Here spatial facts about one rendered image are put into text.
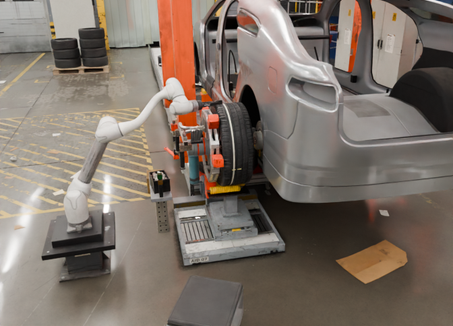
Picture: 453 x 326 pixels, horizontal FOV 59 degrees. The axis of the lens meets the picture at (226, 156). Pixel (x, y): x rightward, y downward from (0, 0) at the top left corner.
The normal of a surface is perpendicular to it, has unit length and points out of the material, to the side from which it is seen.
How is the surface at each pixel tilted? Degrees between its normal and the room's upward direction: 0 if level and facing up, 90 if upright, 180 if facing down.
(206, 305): 0
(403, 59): 90
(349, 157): 96
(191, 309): 0
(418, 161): 103
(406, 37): 90
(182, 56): 90
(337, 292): 0
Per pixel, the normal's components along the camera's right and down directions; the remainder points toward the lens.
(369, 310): -0.01, -0.92
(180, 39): 0.22, 0.37
